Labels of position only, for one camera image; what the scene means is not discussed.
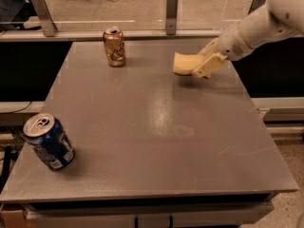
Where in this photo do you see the blue soda can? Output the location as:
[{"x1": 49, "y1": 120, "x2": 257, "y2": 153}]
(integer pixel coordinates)
[{"x1": 23, "y1": 113, "x2": 75, "y2": 170}]

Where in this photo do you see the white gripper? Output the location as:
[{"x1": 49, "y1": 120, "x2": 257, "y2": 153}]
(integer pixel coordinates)
[{"x1": 191, "y1": 24, "x2": 254, "y2": 78}]

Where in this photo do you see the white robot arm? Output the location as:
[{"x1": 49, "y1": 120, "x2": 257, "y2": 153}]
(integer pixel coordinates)
[{"x1": 191, "y1": 0, "x2": 304, "y2": 78}]

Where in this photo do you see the yellow sponge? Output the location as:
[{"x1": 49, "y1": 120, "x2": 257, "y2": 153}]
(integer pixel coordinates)
[{"x1": 173, "y1": 52, "x2": 205, "y2": 76}]

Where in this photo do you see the metal bracket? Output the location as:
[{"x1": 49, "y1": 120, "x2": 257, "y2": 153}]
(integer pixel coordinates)
[
  {"x1": 247, "y1": 0, "x2": 270, "y2": 15},
  {"x1": 165, "y1": 0, "x2": 179, "y2": 35},
  {"x1": 30, "y1": 0, "x2": 57, "y2": 37}
]

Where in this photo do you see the middle metal bracket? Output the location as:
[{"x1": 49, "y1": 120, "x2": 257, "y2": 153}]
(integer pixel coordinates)
[{"x1": 165, "y1": 0, "x2": 179, "y2": 35}]

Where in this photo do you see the right metal bracket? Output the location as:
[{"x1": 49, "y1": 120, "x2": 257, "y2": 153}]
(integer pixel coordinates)
[{"x1": 247, "y1": 0, "x2": 270, "y2": 15}]

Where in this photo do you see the orange soda can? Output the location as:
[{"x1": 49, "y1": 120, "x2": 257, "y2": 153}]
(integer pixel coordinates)
[{"x1": 103, "y1": 26, "x2": 125, "y2": 67}]

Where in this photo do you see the left metal bracket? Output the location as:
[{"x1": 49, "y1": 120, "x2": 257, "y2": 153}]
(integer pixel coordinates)
[{"x1": 30, "y1": 0, "x2": 57, "y2": 37}]

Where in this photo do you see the clear glass barrier panel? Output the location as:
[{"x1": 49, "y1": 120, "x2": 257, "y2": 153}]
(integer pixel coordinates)
[{"x1": 0, "y1": 0, "x2": 274, "y2": 33}]

